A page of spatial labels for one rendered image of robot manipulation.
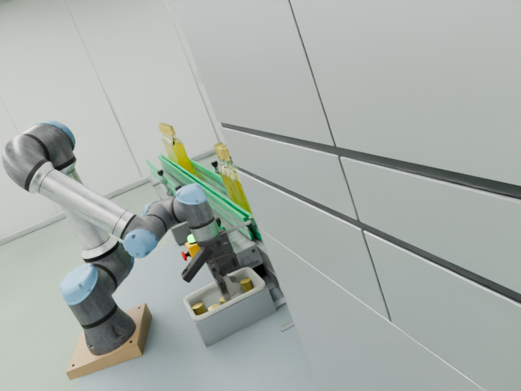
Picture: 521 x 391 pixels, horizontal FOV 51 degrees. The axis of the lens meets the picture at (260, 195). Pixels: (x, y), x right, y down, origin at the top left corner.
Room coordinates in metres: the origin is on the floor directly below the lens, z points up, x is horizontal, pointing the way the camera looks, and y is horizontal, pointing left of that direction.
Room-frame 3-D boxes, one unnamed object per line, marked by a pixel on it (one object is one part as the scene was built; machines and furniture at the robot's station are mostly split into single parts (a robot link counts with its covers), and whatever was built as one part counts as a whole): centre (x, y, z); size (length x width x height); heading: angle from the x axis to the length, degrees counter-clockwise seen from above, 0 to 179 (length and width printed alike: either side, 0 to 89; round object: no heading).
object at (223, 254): (1.46, 0.17, 0.94); 0.09 x 0.08 x 0.12; 102
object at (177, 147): (2.83, 0.31, 1.02); 0.06 x 0.06 x 0.28; 14
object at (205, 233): (1.46, 0.18, 1.03); 0.08 x 0.08 x 0.05
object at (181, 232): (2.25, 0.37, 0.79); 0.08 x 0.08 x 0.08; 14
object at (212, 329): (1.45, 0.17, 0.79); 0.27 x 0.17 x 0.08; 104
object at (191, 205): (1.46, 0.18, 1.10); 0.09 x 0.08 x 0.11; 66
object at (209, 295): (1.45, 0.20, 0.80); 0.22 x 0.17 x 0.09; 104
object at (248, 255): (1.59, 0.11, 0.85); 0.09 x 0.04 x 0.07; 104
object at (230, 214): (2.48, 0.28, 0.93); 1.75 x 0.01 x 0.08; 14
